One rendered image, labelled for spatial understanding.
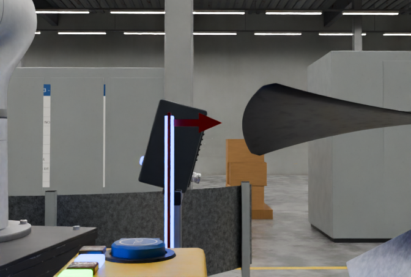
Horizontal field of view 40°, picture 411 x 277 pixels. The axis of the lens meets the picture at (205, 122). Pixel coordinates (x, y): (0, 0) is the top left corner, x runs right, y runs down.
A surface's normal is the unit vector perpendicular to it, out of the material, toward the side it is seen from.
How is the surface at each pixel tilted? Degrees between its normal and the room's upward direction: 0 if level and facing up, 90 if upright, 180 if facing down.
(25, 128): 90
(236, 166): 90
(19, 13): 93
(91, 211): 90
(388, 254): 55
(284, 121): 164
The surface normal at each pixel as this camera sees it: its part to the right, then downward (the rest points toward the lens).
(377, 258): -0.66, -0.58
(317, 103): -0.12, 0.97
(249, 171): 0.01, -0.04
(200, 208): 0.65, -0.03
